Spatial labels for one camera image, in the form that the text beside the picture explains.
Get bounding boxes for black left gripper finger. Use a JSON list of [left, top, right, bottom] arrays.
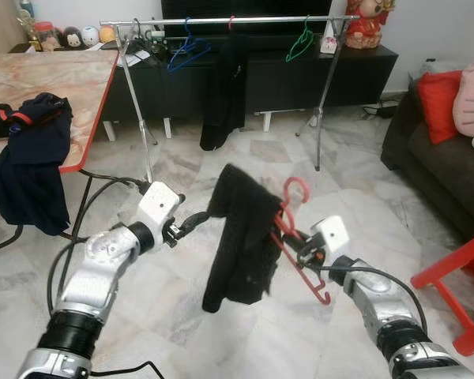
[[182, 209, 216, 238]]

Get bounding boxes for blue plastic hanger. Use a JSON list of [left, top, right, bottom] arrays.
[[167, 17, 213, 74]]

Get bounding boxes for green plastic hanger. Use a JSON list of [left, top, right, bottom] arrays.
[[284, 16, 318, 63]]

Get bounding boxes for red plastic stool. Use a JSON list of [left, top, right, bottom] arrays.
[[411, 231, 474, 358]]

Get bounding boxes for white papers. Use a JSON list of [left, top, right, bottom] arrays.
[[125, 47, 168, 66]]

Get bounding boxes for black TV cabinet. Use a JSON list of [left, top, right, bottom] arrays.
[[8, 33, 399, 141]]

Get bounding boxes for marble table red edge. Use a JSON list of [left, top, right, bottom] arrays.
[[0, 49, 155, 262]]

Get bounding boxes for red cushion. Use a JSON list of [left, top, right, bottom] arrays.
[[416, 69, 465, 146]]

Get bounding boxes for silver clothes rack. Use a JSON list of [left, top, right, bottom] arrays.
[[100, 13, 359, 185]]

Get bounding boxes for orange round plush toy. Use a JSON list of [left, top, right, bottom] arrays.
[[99, 24, 118, 45]]

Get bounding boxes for floral tissue box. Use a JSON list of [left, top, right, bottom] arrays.
[[319, 32, 339, 55]]

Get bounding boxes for white round plush toy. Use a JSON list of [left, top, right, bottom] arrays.
[[81, 26, 101, 47]]

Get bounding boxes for black round plush toy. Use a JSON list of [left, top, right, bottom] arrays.
[[61, 26, 84, 50]]

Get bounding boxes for black flat television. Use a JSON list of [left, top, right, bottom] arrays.
[[160, 0, 334, 34]]

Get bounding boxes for red laughing Buddha statue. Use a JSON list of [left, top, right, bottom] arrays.
[[345, 0, 397, 51]]

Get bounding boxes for red lidded glass jar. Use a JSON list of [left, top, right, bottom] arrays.
[[33, 21, 61, 51]]

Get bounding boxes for wooden sideboard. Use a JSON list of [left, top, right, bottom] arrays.
[[0, 0, 26, 54]]

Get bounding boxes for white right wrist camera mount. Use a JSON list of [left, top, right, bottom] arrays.
[[310, 215, 352, 255]]

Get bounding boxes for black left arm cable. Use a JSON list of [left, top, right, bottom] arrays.
[[47, 175, 155, 317]]

